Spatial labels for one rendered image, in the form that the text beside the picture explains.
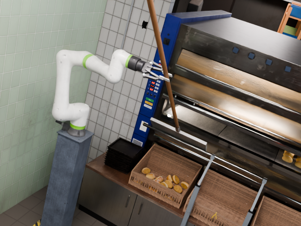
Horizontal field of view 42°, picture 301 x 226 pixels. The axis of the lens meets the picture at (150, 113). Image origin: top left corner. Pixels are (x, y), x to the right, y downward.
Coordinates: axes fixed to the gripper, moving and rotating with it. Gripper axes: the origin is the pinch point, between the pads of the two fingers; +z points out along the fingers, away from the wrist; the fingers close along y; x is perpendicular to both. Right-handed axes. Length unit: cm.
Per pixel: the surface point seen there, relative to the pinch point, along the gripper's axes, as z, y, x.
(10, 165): -124, 95, -106
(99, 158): -71, 46, -157
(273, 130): 74, -43, -120
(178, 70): -29, -59, -112
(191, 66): -17, -65, -105
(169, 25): -49, -86, -86
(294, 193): 114, -6, -152
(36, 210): -103, 121, -160
